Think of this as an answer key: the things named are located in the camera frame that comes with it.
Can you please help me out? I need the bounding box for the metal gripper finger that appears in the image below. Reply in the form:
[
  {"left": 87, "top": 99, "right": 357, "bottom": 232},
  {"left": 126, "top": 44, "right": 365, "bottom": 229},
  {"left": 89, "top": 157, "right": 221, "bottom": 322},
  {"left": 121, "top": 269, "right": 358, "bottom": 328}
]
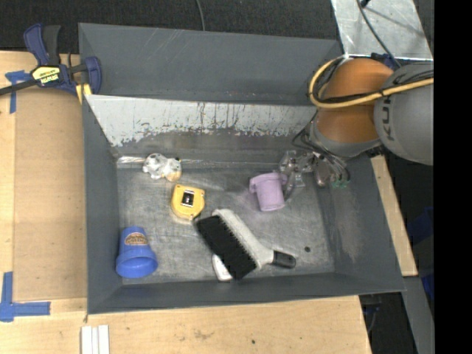
[
  {"left": 284, "top": 152, "right": 315, "bottom": 201},
  {"left": 278, "top": 150, "right": 298, "bottom": 176}
]

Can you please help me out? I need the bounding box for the purple plastic cup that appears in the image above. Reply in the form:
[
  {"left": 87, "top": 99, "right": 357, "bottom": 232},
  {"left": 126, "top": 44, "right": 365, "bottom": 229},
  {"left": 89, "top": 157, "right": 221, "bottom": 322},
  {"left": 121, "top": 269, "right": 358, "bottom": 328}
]
[{"left": 248, "top": 172, "right": 289, "bottom": 212}]

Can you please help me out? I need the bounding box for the white brush with black bristles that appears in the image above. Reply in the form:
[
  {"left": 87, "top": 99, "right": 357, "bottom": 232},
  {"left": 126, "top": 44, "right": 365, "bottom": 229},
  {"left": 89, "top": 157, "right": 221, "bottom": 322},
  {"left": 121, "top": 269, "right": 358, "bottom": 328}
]
[{"left": 194, "top": 208, "right": 297, "bottom": 281}]

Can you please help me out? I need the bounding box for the yellow tape measure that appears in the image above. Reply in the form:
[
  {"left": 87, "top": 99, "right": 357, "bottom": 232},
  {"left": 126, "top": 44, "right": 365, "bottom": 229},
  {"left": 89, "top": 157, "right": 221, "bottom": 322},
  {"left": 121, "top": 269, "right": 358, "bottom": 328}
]
[{"left": 170, "top": 184, "right": 207, "bottom": 221}]

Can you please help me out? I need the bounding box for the small white plastic object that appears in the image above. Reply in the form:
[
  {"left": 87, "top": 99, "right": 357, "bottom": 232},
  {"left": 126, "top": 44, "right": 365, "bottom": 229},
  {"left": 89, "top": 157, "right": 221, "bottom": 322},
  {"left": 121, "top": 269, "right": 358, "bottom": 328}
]
[{"left": 211, "top": 253, "right": 235, "bottom": 282}]

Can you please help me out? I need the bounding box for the grey metal bin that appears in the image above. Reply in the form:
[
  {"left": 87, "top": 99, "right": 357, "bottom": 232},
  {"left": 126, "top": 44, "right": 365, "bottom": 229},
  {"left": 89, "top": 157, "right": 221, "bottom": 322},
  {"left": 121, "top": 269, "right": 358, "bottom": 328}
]
[{"left": 77, "top": 22, "right": 407, "bottom": 315}]

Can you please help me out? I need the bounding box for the white and tan toy animal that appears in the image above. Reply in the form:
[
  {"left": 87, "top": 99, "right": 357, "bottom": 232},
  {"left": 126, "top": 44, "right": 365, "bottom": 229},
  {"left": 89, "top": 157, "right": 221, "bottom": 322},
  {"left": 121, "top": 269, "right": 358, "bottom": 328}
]
[{"left": 142, "top": 152, "right": 183, "bottom": 183}]

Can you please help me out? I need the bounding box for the blue plastic cup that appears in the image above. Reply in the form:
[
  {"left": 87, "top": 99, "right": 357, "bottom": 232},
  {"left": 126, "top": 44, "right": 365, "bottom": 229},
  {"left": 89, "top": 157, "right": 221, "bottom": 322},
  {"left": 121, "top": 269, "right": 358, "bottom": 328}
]
[{"left": 114, "top": 226, "right": 159, "bottom": 280}]

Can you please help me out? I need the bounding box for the pale wood board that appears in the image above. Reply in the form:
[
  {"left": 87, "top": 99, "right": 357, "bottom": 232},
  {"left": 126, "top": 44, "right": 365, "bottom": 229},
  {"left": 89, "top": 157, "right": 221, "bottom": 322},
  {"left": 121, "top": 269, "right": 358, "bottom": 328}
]
[{"left": 13, "top": 86, "right": 419, "bottom": 303}]

